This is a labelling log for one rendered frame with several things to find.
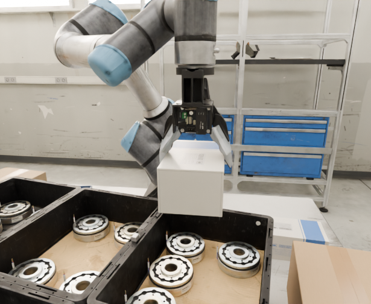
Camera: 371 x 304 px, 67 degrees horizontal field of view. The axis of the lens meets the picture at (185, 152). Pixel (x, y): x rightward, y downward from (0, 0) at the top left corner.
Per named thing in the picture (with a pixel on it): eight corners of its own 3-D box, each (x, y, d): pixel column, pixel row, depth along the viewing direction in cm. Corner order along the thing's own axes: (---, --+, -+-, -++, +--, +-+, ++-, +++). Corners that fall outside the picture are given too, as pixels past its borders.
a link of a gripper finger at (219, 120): (215, 149, 57) (191, 114, 56) (216, 147, 59) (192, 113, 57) (235, 137, 56) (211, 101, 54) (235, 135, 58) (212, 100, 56)
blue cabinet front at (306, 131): (239, 174, 267) (243, 114, 250) (320, 177, 258) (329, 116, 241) (239, 174, 264) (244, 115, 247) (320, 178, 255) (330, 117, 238)
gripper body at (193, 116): (171, 136, 51) (169, 67, 48) (178, 126, 60) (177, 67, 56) (213, 138, 51) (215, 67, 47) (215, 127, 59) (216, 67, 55)
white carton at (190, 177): (175, 174, 72) (175, 139, 70) (222, 175, 71) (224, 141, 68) (158, 212, 53) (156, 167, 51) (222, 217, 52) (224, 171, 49)
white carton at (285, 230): (317, 243, 101) (320, 221, 98) (325, 266, 90) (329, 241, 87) (259, 236, 105) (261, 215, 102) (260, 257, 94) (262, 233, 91)
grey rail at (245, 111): (147, 110, 267) (147, 105, 266) (337, 114, 246) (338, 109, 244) (145, 112, 258) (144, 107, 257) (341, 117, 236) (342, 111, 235)
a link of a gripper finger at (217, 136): (229, 176, 54) (202, 137, 52) (229, 165, 60) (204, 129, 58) (244, 167, 53) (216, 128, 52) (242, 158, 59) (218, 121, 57)
